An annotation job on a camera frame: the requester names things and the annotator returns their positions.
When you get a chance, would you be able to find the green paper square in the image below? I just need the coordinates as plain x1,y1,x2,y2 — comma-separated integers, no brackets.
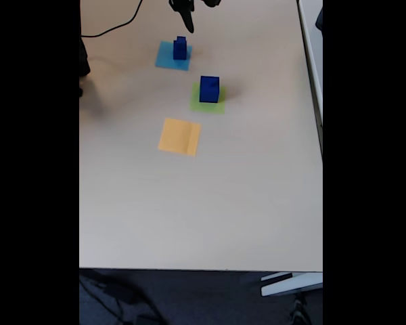
188,83,227,115

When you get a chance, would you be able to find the medium blue cube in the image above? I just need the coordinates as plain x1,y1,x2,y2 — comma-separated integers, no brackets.
173,42,188,61

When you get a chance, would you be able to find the white table foot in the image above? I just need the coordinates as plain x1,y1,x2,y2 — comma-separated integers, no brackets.
260,272,323,298

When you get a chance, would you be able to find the black camera cable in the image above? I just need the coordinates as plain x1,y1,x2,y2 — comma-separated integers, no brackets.
81,0,144,39

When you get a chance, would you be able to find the orange paper square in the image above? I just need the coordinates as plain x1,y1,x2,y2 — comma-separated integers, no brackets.
158,117,202,157

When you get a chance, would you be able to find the largest blue cube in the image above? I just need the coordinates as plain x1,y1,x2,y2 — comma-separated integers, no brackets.
199,75,220,103

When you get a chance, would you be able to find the blue paper square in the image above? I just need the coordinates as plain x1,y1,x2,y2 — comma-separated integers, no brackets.
155,40,193,72

